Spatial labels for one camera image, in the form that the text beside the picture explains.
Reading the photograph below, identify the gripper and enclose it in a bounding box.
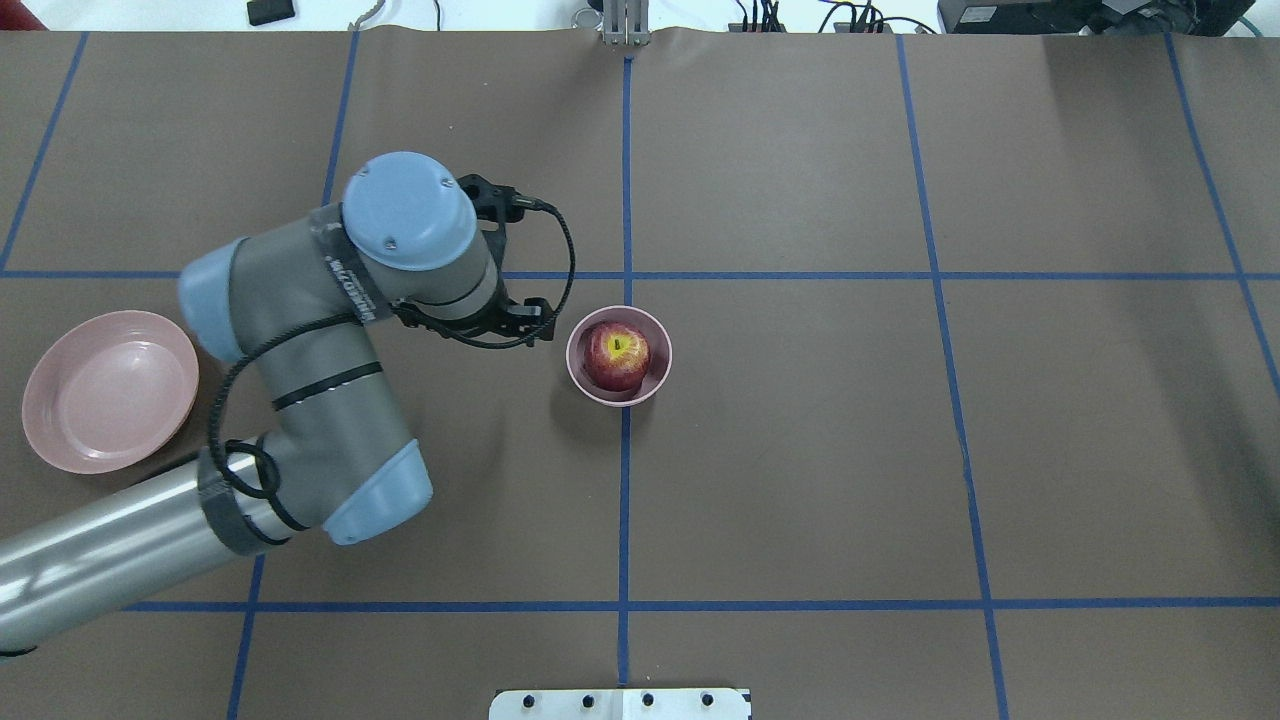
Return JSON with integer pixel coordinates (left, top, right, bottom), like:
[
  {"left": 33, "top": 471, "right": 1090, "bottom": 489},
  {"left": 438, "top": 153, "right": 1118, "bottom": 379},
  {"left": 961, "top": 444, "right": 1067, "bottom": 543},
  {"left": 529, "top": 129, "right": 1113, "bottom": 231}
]
[{"left": 440, "top": 297, "right": 556, "bottom": 346}]

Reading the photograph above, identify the red apple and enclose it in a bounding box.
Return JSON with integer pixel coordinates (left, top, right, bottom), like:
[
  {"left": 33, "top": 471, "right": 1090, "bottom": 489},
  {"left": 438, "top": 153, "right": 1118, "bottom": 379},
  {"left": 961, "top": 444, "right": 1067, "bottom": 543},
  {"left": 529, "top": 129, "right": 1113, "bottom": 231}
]
[{"left": 582, "top": 322, "right": 652, "bottom": 393}]

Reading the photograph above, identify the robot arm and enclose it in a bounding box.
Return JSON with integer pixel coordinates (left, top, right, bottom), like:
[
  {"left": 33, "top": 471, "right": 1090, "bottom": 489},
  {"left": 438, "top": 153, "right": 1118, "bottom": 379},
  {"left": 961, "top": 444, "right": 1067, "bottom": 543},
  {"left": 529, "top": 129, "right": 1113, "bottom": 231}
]
[{"left": 3, "top": 151, "right": 576, "bottom": 664}]

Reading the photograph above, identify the pink bowl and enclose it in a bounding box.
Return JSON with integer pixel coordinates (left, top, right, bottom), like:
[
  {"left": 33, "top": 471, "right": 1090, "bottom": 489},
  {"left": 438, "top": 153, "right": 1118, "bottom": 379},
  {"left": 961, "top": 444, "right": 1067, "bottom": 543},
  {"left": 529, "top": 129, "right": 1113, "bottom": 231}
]
[{"left": 564, "top": 305, "right": 673, "bottom": 407}]

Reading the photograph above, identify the pink plate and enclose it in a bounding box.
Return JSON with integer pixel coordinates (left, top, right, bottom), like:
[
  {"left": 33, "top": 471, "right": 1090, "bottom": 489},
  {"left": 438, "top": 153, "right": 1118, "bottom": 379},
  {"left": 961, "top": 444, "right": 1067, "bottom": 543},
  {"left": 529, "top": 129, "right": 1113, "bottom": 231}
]
[{"left": 20, "top": 310, "right": 200, "bottom": 475}]

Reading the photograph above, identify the small black square device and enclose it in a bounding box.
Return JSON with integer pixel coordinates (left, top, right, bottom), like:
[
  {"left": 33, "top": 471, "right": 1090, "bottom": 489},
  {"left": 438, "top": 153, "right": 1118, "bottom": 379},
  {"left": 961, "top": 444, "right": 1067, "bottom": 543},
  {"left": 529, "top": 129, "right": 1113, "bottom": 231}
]
[{"left": 244, "top": 0, "right": 296, "bottom": 27}]

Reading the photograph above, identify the aluminium frame post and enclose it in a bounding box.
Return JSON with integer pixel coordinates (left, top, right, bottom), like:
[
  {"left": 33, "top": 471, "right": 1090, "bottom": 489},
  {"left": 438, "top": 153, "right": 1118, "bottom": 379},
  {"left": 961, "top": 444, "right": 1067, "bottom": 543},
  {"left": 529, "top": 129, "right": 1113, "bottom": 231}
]
[{"left": 590, "top": 0, "right": 652, "bottom": 47}]

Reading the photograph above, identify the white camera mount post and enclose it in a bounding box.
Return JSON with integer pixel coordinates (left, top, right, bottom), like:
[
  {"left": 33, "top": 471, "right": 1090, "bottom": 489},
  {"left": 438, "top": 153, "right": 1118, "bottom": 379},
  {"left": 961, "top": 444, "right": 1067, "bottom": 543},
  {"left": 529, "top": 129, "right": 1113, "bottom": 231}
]
[{"left": 488, "top": 687, "right": 753, "bottom": 719}]

